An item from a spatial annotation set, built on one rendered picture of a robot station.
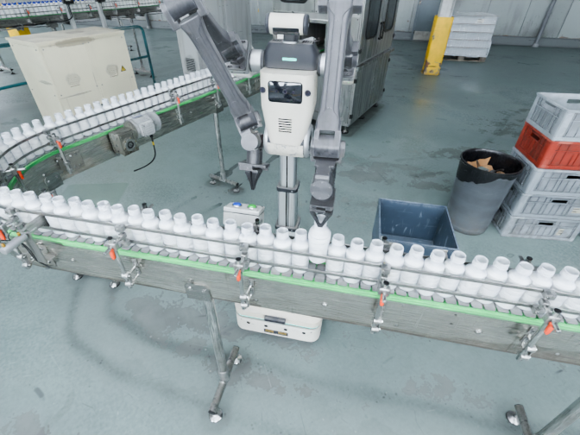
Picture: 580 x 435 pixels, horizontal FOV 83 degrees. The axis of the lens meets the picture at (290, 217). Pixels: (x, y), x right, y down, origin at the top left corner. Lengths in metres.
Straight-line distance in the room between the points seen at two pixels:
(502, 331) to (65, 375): 2.16
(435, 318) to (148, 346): 1.68
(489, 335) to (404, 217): 0.69
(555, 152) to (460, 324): 2.06
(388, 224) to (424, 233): 0.18
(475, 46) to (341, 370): 9.28
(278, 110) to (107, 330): 1.74
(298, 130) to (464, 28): 8.94
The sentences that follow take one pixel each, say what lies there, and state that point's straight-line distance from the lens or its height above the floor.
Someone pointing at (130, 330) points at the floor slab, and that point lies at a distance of 2.41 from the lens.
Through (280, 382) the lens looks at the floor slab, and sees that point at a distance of 2.04.
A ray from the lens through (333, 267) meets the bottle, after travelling 1.08.
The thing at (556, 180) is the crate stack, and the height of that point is 0.57.
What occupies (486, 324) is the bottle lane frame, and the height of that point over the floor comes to 0.94.
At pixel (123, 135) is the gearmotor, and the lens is 2.36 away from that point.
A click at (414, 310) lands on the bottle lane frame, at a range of 1.18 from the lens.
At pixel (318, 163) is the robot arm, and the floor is 1.44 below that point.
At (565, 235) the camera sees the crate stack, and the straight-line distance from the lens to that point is 3.63.
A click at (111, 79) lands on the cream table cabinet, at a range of 5.20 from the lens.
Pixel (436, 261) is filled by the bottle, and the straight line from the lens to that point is 1.07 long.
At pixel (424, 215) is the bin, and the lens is 1.72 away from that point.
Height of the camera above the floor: 1.83
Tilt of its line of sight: 37 degrees down
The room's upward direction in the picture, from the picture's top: 1 degrees clockwise
